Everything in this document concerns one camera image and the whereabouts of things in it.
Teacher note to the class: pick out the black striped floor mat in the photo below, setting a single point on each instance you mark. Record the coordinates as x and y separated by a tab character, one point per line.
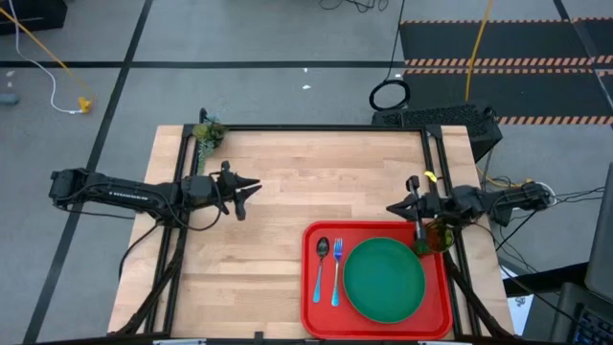
440	43

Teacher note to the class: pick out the black computer tower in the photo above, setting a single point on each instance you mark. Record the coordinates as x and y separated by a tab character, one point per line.
440	117

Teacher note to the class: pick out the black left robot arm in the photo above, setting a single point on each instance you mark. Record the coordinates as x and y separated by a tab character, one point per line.
134	194

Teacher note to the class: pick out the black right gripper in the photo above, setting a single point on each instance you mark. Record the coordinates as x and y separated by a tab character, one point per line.
436	206

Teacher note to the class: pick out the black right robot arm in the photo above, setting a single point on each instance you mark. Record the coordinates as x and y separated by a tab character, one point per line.
507	197

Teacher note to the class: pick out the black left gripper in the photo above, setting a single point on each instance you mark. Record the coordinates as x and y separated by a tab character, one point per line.
198	189

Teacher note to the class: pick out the artificial green plant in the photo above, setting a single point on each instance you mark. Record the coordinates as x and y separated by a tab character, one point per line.
209	131

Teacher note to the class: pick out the small grey floor object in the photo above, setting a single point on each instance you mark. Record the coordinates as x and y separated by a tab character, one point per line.
7	99

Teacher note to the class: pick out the red plastic tray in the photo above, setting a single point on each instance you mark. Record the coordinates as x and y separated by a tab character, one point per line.
431	316

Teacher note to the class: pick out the black aluminium table frame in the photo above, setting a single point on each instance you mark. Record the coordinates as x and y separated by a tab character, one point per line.
311	128

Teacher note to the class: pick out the green round plate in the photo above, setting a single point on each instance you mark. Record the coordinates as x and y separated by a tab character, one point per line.
383	280

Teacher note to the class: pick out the green translucent plastic cup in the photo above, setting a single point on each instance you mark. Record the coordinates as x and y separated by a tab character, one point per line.
440	237

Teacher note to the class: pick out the black desk keyboard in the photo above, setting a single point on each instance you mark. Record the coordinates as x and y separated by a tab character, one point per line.
594	328

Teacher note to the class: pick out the black floor case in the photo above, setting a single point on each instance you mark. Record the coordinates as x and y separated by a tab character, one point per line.
29	14

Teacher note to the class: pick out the grey monitor back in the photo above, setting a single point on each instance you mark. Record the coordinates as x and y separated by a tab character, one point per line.
603	239

